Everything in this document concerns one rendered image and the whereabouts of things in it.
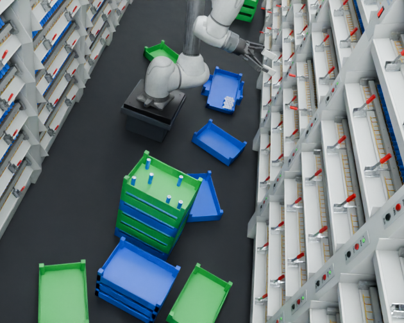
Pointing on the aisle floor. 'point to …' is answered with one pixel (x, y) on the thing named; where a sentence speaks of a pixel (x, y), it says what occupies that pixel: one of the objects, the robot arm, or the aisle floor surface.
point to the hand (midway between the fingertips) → (272, 64)
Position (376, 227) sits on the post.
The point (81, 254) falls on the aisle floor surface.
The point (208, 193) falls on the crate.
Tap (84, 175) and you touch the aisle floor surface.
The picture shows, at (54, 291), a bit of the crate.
